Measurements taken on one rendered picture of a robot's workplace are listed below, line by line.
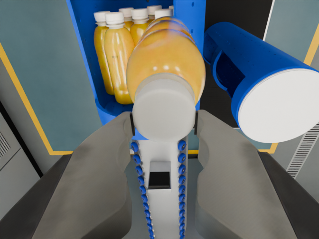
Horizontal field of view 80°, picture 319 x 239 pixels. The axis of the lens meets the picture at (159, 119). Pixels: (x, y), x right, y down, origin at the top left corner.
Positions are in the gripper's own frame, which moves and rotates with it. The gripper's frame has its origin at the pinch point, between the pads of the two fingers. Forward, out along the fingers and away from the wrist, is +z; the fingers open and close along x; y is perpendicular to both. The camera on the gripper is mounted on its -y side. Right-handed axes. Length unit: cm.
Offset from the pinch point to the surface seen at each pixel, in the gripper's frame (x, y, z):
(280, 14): 81, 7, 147
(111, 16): -11.1, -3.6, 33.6
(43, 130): -133, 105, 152
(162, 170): -4, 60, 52
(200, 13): 6.6, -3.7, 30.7
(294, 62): 38, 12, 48
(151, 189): -8, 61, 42
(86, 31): -19.1, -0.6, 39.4
